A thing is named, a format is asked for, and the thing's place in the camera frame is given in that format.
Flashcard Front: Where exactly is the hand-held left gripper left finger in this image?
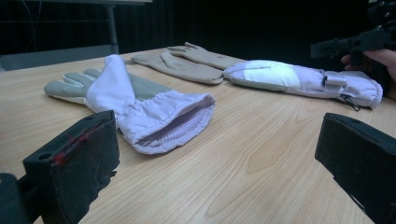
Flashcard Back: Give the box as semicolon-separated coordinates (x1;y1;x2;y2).
21;109;120;224

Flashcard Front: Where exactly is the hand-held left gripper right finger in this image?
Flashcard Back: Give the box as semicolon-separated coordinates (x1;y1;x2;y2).
314;112;396;224

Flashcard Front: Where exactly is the lavender ski glove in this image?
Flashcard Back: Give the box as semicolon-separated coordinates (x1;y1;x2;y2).
222;59;384;112
43;54;217;156

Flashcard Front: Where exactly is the beige glove with dark dot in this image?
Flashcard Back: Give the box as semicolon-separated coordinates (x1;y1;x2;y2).
166;41;247;71

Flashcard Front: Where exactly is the plain beige knit glove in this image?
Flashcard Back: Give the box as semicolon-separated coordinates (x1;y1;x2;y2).
130;50;225;86

